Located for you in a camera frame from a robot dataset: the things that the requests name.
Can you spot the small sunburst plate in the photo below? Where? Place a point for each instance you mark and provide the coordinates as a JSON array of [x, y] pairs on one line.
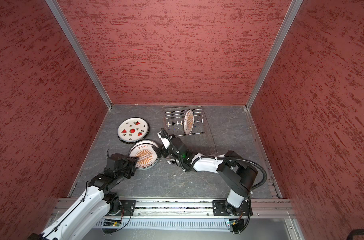
[[143, 156]]

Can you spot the right corner aluminium profile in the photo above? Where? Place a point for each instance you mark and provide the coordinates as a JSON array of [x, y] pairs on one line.
[[281, 35]]

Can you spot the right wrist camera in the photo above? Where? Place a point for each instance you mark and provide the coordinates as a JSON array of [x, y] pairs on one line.
[[164, 139]]

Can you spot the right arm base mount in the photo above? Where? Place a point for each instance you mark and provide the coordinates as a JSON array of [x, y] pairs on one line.
[[222, 208]]

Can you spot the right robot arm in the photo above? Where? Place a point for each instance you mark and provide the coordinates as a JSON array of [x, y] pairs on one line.
[[241, 175]]

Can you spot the sunburst green rim plate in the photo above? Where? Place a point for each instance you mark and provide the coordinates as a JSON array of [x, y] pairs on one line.
[[188, 122]]

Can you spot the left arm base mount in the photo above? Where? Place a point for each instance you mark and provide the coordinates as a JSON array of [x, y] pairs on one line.
[[122, 208]]

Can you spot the white slotted cable duct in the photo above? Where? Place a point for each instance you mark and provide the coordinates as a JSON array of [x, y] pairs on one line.
[[219, 225]]

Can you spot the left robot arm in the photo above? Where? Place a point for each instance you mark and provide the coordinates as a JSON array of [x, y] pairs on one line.
[[97, 200]]

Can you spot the left corner aluminium profile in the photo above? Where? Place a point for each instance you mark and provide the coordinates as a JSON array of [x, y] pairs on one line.
[[70, 35]]

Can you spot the metal wire dish rack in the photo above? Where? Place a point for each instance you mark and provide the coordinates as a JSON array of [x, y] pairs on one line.
[[200, 139]]

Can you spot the aluminium front rail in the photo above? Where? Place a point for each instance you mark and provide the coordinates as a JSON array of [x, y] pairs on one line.
[[203, 208]]

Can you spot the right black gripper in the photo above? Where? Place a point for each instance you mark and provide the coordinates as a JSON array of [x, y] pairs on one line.
[[164, 151]]

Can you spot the corner aluminium profile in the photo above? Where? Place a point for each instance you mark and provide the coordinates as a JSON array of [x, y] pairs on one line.
[[70, 35], [281, 35]]

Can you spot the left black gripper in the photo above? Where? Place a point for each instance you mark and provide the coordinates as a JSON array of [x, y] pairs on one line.
[[132, 162]]

